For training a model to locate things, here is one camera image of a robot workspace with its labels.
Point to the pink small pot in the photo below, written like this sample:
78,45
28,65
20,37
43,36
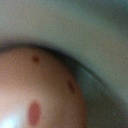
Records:
37,91

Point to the cream round plate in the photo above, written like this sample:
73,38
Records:
91,37

